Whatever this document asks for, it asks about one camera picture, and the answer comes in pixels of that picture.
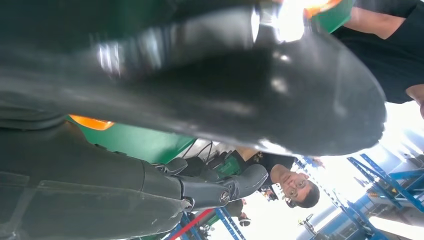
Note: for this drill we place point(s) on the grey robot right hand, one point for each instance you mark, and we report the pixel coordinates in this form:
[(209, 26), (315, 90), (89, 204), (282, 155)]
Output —
[(82, 185)]

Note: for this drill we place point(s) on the person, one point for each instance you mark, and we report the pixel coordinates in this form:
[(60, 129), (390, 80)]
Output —
[(291, 179), (381, 49)]

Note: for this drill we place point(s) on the red pole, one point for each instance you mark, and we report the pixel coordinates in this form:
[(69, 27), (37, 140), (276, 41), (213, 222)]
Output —
[(190, 225)]

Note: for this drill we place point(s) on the blue metal rack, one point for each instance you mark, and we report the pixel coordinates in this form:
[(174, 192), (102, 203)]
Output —
[(381, 175)]

